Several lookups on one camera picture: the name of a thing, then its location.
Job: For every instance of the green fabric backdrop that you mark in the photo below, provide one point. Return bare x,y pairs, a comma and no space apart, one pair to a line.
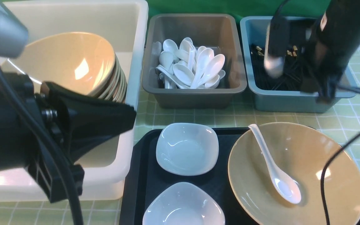
238,8

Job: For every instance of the large white plastic tub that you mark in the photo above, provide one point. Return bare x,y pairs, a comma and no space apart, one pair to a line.
123,23

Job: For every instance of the white ceramic soup spoon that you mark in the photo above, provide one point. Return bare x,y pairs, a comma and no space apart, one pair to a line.
282,182

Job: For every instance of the pile of black chopsticks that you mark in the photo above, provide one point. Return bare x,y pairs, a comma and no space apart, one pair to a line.
295,76

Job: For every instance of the white square dish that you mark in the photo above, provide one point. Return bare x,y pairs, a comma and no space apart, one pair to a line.
184,204
187,149

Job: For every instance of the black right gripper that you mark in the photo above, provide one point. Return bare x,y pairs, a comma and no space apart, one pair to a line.
325,55

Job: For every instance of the stack of tan bowls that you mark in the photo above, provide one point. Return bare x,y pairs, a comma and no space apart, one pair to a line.
78,61

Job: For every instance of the tan noodle bowl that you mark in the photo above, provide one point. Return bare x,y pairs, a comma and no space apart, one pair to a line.
301,152

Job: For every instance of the pile of white spoons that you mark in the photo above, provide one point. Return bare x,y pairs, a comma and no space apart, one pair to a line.
185,66

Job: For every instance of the green checkered tablecloth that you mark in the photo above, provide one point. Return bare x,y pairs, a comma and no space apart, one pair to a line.
341,122

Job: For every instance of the blue plastic bin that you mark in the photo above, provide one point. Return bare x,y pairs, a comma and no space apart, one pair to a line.
287,98

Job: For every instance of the black serving tray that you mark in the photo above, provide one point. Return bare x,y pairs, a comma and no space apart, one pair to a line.
146,180

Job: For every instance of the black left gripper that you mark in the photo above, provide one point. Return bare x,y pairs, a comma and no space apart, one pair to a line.
77,122

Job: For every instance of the grey plastic bin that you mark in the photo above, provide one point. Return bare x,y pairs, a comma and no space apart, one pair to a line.
218,31

